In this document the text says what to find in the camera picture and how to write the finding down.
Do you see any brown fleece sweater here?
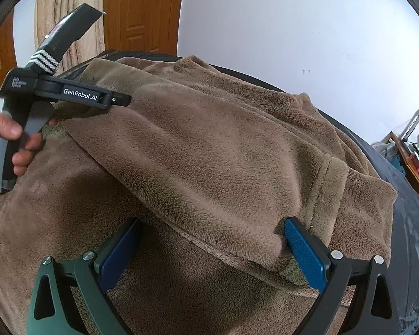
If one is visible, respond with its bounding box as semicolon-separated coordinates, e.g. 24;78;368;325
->
0;56;397;334

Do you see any person's left hand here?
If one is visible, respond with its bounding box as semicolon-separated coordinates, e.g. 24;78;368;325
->
0;113;44;176

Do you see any beige pleated curtain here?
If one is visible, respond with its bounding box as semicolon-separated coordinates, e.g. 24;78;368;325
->
34;0;107;76

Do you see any brown wooden door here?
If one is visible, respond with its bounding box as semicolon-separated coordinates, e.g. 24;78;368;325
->
103;0;182;55

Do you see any wooden desk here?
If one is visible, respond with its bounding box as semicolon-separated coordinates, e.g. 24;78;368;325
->
384;131;419;194

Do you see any blue bin under desk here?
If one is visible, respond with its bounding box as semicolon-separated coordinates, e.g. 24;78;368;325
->
391;154;406;176

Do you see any white plastic bag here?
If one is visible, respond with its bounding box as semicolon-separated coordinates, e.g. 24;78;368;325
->
372;141;397;157

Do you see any window with dark frame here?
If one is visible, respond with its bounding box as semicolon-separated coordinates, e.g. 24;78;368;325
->
0;11;16;88

